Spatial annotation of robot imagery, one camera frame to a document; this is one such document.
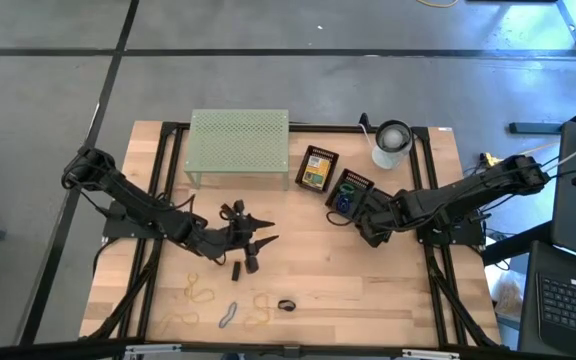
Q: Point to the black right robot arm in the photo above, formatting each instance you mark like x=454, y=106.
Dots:
x=468, y=195

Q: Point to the black laptop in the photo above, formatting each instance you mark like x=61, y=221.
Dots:
x=568, y=300

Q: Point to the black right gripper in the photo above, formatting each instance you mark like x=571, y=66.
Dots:
x=378, y=220

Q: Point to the black desk foot bar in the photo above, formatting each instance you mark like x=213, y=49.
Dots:
x=533, y=128

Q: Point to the green perforated metal shelf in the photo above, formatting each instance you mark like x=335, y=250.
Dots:
x=238, y=140

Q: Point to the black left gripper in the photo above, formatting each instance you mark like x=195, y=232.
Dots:
x=228, y=237

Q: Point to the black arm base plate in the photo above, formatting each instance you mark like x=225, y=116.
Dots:
x=468, y=237
x=118, y=230

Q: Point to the silver corner bracket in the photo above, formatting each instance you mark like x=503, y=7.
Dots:
x=153, y=348
x=430, y=354

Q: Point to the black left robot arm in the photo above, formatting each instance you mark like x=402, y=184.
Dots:
x=133, y=205

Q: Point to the black rig beam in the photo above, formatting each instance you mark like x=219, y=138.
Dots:
x=43, y=350

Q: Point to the yellow green crayon box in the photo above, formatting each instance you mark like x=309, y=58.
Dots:
x=316, y=172

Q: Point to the clear plastic bag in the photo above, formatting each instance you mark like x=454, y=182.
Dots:
x=508, y=295

